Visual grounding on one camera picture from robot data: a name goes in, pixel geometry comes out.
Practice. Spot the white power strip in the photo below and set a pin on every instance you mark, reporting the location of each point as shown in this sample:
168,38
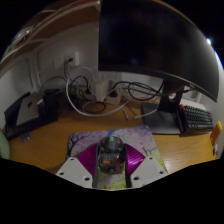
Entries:
108,93

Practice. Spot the wooden wall shelf unit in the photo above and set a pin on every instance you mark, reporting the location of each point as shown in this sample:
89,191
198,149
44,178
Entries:
40,30

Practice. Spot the dark mechanical keyboard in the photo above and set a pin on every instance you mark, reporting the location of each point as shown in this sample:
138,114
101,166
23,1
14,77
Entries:
197,118

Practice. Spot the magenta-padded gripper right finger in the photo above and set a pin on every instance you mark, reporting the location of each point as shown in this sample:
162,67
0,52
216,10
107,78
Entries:
138,165

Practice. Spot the white wall socket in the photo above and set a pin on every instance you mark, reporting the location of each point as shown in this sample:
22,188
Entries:
68,59

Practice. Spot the transparent computer mouse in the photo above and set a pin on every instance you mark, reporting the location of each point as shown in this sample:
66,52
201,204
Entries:
111,155

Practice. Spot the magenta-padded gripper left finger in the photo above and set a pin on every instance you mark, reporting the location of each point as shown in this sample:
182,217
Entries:
83,165

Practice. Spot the black curved monitor with stand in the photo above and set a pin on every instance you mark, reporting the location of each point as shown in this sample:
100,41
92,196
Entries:
150,36

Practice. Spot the black desktop stand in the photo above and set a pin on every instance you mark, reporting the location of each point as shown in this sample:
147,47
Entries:
50,106

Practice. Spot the silver mini computer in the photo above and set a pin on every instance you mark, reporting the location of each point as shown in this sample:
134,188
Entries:
28,110

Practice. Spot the pale green object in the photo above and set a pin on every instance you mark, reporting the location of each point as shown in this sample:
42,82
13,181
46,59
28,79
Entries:
4,145

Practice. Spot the amber jar with yellow lid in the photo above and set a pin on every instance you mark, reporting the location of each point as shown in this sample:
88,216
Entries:
216,133

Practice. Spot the flower meadow print mouse pad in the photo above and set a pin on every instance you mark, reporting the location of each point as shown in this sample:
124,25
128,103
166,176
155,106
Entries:
140,136

